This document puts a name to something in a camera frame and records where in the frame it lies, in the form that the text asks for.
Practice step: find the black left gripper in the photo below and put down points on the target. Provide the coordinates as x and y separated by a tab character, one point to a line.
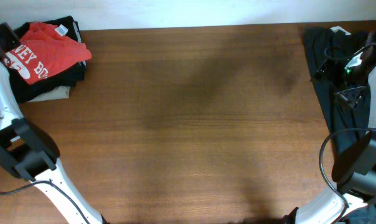
12	40

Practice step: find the dark clothes pile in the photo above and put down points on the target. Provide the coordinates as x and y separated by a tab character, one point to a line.
340	93

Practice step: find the white garment in pile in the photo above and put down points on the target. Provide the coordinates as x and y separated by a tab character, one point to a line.
340	29

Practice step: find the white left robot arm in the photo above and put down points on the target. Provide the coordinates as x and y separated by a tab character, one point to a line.
28	152

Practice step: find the orange t-shirt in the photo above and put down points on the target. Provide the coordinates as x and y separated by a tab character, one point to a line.
45	51

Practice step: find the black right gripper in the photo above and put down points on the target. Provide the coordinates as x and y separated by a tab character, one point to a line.
352	98

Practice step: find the beige folded garment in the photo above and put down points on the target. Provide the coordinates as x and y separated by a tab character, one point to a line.
60	92

